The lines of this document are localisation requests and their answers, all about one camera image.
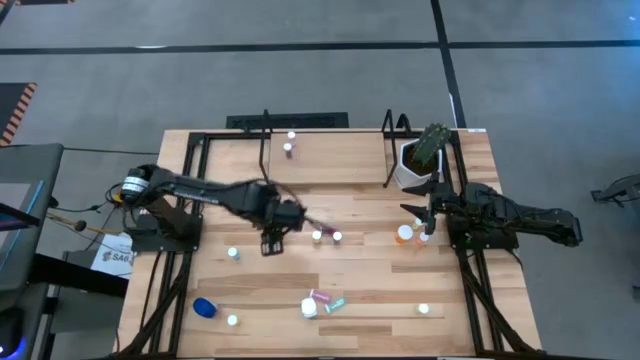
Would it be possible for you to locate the black desk beam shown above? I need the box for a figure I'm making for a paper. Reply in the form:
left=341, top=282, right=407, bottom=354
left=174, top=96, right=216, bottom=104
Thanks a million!
left=27, top=252, right=130, bottom=300

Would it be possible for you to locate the dark device blue light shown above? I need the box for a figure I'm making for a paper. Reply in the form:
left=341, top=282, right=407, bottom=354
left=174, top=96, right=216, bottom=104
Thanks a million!
left=0, top=305, right=27, bottom=360

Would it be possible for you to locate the yellow cable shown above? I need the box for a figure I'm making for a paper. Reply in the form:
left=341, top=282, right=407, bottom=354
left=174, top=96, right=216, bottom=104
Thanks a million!
left=47, top=209, right=124, bottom=236

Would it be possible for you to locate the black perforated plate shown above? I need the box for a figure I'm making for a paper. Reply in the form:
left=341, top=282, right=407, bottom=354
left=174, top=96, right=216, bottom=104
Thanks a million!
left=225, top=111, right=350, bottom=131

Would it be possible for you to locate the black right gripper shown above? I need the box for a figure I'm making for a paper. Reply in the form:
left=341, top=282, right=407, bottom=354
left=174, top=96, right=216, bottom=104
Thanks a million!
left=398, top=179, right=470, bottom=237

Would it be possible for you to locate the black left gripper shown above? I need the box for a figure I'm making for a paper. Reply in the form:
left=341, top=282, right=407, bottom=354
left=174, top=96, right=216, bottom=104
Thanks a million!
left=244, top=182, right=324, bottom=257

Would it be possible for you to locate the green cactus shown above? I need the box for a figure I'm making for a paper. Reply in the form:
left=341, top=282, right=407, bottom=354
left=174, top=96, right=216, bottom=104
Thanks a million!
left=411, top=122, right=453, bottom=167

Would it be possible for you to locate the hazard striped floor mat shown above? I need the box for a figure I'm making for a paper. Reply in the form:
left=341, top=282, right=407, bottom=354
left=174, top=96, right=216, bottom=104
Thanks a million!
left=0, top=81, right=39, bottom=147

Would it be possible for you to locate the wooden shelf black frame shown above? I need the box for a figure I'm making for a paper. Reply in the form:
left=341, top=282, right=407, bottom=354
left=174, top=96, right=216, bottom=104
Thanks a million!
left=258, top=108, right=412, bottom=192

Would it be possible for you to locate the white plant pot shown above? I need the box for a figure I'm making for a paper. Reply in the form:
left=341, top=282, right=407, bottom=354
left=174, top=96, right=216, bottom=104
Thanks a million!
left=393, top=138, right=445, bottom=192

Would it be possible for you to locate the large orange pill vial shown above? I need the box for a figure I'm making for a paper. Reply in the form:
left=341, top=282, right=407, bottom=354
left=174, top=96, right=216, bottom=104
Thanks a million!
left=394, top=224, right=415, bottom=246

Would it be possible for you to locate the blue round cap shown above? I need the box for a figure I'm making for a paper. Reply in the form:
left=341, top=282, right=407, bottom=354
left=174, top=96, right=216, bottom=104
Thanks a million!
left=192, top=296, right=220, bottom=320

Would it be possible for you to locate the black aluminium table frame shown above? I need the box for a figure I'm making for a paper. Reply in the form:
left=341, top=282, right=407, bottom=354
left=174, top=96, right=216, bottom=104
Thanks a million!
left=115, top=129, right=546, bottom=360

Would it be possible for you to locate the grey desk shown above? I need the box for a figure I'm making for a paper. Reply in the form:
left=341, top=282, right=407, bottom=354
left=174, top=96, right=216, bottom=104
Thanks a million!
left=0, top=143, right=65, bottom=311

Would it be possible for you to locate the green pill vial white cap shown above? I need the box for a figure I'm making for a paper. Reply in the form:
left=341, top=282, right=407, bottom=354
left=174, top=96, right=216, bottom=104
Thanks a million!
left=323, top=296, right=348, bottom=315

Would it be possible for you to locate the black metal stand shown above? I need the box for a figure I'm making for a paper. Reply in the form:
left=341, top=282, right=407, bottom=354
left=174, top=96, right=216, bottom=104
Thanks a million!
left=589, top=172, right=640, bottom=207

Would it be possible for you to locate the white printed paper sheet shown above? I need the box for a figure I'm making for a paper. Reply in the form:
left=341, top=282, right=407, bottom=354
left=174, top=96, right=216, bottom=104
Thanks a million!
left=89, top=231, right=135, bottom=280

